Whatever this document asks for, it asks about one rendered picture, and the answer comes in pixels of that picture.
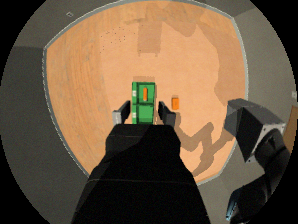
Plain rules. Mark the green tray with three compartments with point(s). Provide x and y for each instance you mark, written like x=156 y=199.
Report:
x=143 y=111

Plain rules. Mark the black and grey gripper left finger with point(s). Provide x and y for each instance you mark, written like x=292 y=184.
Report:
x=120 y=115

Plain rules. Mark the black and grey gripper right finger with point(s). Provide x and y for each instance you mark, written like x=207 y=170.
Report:
x=167 y=117

